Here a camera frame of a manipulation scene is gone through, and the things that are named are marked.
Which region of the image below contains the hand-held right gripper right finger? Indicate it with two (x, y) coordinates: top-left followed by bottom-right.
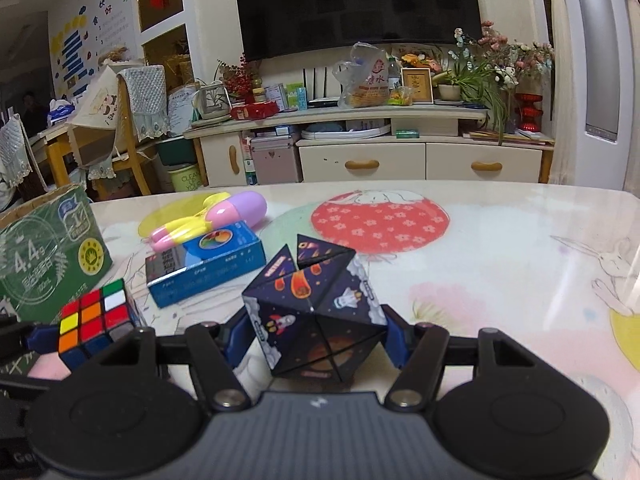
(382, 304), (540, 409)

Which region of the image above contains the red berry branch decoration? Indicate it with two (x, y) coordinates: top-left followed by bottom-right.
(217, 52), (256, 106)

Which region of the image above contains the white standing air conditioner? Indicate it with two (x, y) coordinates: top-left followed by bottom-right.
(555, 0), (640, 192)

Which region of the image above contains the wooden chair with lace cover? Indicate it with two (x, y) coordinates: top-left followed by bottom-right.
(92, 65), (171, 199)

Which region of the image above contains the pink storage box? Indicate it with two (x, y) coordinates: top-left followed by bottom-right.
(250, 137), (304, 186)

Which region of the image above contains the artificial flower bouquet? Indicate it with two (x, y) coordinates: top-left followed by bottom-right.
(452, 20), (556, 87)

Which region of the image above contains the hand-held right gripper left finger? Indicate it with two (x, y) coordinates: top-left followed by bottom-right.
(97, 305), (259, 412)

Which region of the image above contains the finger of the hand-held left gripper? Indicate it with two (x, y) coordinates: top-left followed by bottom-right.
(0, 316), (62, 361)

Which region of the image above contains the red vase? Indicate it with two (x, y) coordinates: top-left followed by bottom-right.
(515, 92), (544, 134)

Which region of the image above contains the wooden photo frame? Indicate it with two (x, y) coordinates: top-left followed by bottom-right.
(401, 67), (434, 105)

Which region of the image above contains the beige cloth bag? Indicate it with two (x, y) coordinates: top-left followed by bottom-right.
(70, 65), (122, 127)

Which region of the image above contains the light green waste bin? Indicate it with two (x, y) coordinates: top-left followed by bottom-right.
(167, 162), (202, 192)

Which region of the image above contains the large cardboard box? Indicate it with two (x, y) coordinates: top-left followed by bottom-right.
(0, 183), (114, 324)

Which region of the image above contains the blue rectangular box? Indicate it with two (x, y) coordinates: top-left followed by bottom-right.
(145, 220), (267, 309)

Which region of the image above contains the potted green plant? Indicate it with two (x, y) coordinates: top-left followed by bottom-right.
(432, 62), (512, 142)

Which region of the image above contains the pink and yellow toy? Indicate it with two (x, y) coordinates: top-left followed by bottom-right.
(150, 191), (269, 252)

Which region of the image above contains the red flat box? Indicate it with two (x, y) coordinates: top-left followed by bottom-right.
(230, 101), (279, 121)

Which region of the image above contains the dark green bin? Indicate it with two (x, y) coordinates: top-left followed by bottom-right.
(157, 135), (197, 166)

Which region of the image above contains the colourful twist puzzle cube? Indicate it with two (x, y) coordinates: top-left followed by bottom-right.
(57, 278), (146, 369)

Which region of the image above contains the wall poster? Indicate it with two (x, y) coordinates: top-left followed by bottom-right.
(50, 0), (137, 99)

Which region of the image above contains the cream television cabinet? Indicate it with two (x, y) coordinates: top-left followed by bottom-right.
(182, 107), (556, 189)

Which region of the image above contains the dark space-print folding cube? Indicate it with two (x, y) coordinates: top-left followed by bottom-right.
(241, 233), (390, 389)

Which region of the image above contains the black flat television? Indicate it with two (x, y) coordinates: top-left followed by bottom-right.
(231, 0), (484, 64)

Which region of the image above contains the clear plastic bag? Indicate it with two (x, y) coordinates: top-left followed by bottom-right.
(332, 42), (391, 109)

